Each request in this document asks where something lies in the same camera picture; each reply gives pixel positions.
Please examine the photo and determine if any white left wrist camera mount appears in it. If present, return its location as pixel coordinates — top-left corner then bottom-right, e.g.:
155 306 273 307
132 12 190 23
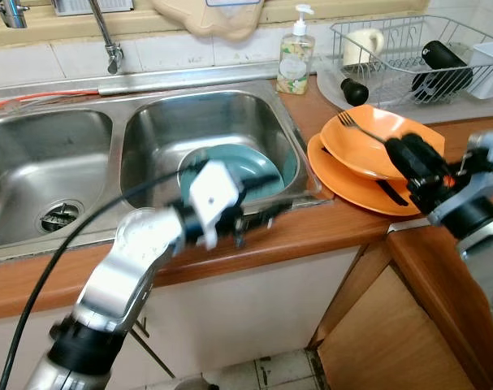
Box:
188 160 240 249

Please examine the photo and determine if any clear soap pump bottle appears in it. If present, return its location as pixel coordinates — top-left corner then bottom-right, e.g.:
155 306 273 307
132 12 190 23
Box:
276 4 316 96

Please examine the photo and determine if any stainless steel double sink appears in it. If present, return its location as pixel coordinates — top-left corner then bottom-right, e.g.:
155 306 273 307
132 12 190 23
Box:
0 79 322 262

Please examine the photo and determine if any dark metal cabinet handle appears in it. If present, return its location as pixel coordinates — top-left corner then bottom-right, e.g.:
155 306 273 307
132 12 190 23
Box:
131 318 178 381

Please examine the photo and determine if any cream ceramic mug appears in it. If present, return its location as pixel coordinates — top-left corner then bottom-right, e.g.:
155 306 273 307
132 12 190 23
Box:
344 28 387 67

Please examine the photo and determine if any chrome sink faucet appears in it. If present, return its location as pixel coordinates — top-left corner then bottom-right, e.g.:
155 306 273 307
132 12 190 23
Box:
88 0 125 76

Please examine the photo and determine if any white plastic cutlery holder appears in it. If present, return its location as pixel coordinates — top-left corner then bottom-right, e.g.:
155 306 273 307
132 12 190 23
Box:
467 42 493 100

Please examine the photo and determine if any metal wire dish rack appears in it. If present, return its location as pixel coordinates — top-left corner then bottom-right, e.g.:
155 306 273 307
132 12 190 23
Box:
329 15 493 106

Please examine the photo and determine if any yellow wooden window frame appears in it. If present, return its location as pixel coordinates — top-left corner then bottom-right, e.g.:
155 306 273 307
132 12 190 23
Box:
0 0 474 48

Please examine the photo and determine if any beige plastic tray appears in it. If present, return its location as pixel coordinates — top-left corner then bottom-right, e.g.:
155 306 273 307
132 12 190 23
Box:
151 0 267 41

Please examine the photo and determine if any grey plastic drip tray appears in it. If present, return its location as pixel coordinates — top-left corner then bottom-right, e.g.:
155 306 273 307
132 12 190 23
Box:
315 65 493 123

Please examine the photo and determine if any chrome wall tap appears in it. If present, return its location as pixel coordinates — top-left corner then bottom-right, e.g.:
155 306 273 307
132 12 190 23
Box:
0 0 32 29

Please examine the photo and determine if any white cabinet door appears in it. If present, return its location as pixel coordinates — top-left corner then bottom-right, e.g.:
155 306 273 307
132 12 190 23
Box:
0 244 369 390

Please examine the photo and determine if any silver metal fork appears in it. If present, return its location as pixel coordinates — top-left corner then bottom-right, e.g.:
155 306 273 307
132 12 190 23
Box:
337 111 391 147

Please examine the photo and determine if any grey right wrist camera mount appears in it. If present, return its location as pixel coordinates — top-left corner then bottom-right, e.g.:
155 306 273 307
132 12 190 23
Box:
429 130 493 224

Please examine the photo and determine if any small black bottle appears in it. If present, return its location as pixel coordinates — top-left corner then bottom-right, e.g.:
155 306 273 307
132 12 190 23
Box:
339 77 370 106

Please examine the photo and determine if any brown wooden base cabinet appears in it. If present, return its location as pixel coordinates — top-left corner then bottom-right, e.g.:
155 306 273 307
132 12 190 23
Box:
311 223 493 390

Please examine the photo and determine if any teal plate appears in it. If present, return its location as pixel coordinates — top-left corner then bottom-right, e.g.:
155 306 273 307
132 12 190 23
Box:
179 146 300 208

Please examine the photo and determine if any metal sink strainer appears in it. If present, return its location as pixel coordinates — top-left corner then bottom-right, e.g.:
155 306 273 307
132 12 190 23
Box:
39 199 84 235

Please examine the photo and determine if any large black bottle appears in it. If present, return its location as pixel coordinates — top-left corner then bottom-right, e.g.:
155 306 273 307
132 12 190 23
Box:
410 41 474 102

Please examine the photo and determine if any deep orange plate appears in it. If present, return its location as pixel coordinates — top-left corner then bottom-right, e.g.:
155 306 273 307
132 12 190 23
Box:
319 106 446 181

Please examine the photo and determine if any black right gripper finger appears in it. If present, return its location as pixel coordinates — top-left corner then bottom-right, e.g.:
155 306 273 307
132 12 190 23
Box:
384 138 422 192
407 132 446 176

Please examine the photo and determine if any flat orange plate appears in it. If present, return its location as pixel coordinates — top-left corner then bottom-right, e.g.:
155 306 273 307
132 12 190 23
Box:
307 132 430 217

